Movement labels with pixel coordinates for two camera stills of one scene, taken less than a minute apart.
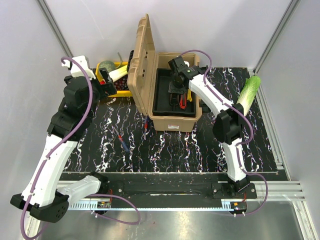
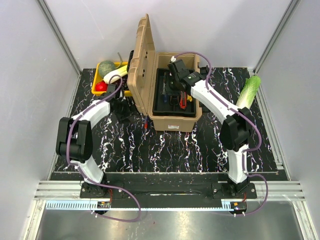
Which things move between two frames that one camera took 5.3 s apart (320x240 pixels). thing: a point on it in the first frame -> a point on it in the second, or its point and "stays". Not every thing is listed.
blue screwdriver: x=121 y=139 -> x=164 y=90
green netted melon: x=109 y=65 stays
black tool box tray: x=161 y=96 stays
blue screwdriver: x=146 y=124 stays
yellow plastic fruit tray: x=119 y=94 stays
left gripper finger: x=109 y=88 -> x=123 y=117
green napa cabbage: x=247 y=96 stays
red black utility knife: x=183 y=101 stays
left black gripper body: x=98 y=92 -> x=123 y=107
